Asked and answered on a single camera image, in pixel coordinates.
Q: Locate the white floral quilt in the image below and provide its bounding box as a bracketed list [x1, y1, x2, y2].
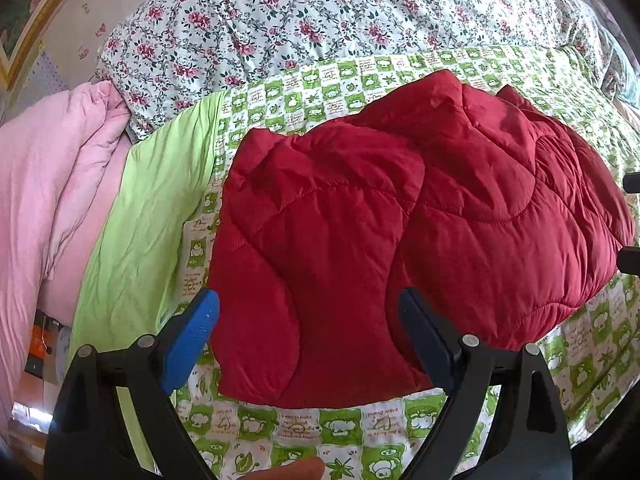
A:
[95, 0, 608, 141]

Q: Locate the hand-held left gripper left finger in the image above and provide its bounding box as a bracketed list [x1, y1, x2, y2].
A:
[44, 287, 221, 480]

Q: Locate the wooden furniture edge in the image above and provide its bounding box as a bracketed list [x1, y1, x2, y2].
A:
[6, 400, 57, 463]

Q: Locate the pink quilt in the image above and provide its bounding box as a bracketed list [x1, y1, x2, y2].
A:
[0, 81, 132, 428]

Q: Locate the person's left hand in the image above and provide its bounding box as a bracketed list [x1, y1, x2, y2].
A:
[259, 456, 327, 480]

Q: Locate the gold framed picture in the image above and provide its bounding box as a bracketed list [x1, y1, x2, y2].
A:
[0, 0, 101, 90]

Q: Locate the green cartoon print bed sheet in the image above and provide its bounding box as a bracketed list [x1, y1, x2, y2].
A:
[67, 44, 640, 480]

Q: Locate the orange object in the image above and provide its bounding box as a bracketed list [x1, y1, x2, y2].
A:
[27, 310, 71, 376]

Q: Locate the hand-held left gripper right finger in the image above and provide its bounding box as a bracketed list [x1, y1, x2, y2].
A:
[398, 287, 572, 480]

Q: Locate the red quilted jacket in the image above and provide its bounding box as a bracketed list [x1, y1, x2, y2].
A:
[206, 69, 636, 410]

